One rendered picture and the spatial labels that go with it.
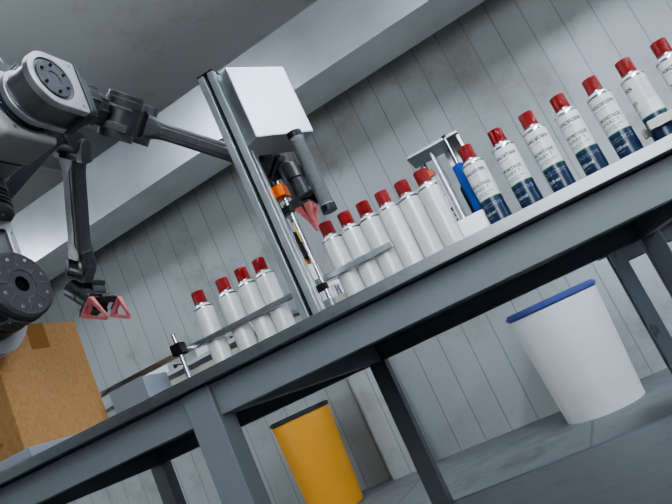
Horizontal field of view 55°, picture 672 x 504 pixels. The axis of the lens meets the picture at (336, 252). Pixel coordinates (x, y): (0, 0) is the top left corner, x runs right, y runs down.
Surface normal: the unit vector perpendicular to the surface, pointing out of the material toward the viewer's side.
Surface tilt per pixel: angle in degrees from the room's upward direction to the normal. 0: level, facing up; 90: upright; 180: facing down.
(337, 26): 90
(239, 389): 90
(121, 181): 90
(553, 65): 90
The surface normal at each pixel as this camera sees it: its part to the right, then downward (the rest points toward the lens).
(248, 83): 0.52, -0.41
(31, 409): 0.82, -0.46
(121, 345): -0.38, -0.04
